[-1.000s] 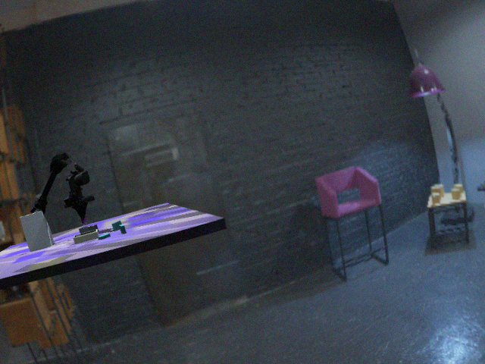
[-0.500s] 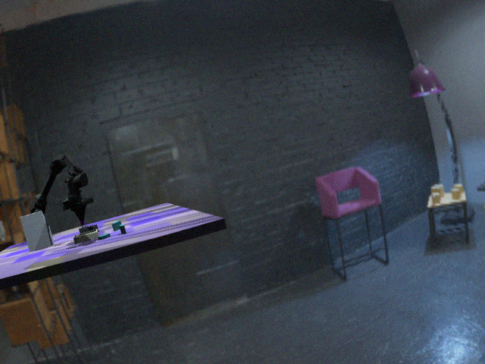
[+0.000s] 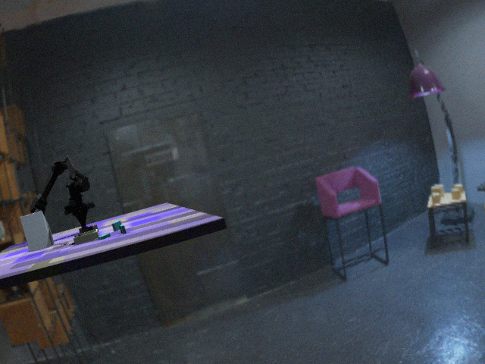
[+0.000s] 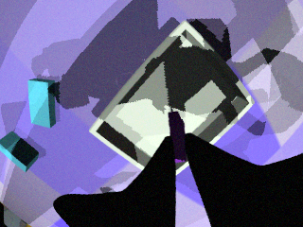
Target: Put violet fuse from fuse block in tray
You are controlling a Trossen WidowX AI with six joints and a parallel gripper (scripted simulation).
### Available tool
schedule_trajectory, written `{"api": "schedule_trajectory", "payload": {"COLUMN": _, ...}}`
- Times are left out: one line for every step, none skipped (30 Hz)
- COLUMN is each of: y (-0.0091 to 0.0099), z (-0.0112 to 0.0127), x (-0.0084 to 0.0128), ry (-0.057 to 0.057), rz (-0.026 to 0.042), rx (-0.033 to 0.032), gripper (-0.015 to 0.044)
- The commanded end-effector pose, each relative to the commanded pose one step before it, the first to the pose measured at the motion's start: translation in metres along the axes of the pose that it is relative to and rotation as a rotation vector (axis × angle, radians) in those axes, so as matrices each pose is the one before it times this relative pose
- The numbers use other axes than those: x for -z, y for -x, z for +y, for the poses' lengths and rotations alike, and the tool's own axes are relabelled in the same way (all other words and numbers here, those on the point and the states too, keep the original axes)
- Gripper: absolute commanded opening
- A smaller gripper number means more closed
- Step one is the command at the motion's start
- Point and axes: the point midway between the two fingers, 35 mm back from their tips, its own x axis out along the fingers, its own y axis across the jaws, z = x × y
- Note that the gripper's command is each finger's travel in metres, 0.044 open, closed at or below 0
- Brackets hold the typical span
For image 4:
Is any light blue rectangular block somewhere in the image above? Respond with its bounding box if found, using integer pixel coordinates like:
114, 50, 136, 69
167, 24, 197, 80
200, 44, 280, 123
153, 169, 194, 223
27, 79, 56, 128

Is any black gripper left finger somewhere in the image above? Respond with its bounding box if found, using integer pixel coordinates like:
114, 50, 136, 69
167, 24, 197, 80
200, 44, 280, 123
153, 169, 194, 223
53, 135, 177, 227

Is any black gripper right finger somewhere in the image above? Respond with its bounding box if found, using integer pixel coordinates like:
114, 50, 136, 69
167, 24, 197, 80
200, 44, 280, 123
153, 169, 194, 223
185, 132, 303, 227

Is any violet fuse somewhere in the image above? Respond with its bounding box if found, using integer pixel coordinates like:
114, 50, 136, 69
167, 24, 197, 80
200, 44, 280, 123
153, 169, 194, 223
168, 106, 187, 163

